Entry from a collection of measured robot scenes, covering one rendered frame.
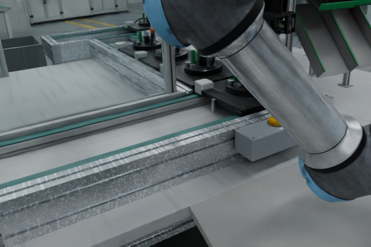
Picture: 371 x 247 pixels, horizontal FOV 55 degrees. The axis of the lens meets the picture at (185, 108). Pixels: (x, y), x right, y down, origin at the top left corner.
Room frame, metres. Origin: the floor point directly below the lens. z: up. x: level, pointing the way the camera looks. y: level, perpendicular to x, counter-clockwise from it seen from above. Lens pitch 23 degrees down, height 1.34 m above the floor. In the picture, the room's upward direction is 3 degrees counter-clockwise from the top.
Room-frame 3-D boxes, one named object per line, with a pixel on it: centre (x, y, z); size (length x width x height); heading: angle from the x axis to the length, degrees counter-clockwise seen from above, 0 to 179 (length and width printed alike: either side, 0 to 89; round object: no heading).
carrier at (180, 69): (1.25, -0.07, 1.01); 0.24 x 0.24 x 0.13; 29
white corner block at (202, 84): (1.06, -0.06, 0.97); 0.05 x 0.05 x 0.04; 29
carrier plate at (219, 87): (1.02, -0.19, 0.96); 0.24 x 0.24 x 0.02; 29
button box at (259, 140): (0.79, -0.22, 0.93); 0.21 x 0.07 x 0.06; 119
